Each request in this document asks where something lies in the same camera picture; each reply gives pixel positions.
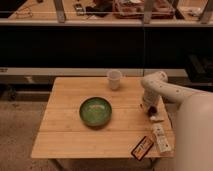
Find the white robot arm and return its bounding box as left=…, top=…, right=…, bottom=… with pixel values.
left=141, top=71, right=213, bottom=171

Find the green bowl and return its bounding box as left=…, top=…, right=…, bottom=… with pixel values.
left=79, top=97, right=112, bottom=127

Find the white tube package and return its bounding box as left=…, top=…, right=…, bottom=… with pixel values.
left=152, top=123, right=172, bottom=154

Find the white plastic cup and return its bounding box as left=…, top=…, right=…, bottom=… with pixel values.
left=107, top=69, right=122, bottom=90

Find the brown tray on shelf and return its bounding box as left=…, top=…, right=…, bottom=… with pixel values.
left=113, top=0, right=175, bottom=19

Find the black orange snack packet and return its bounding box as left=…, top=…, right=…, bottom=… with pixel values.
left=131, top=136, right=154, bottom=161

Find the wooden table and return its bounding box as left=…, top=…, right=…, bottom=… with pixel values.
left=30, top=76, right=181, bottom=171

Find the red chili pepper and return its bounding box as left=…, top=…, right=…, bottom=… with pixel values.
left=148, top=106, right=157, bottom=114

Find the black phone on shelf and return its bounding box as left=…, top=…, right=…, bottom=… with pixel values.
left=73, top=3, right=85, bottom=16

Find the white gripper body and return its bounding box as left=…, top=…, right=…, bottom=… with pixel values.
left=141, top=90, right=160, bottom=115

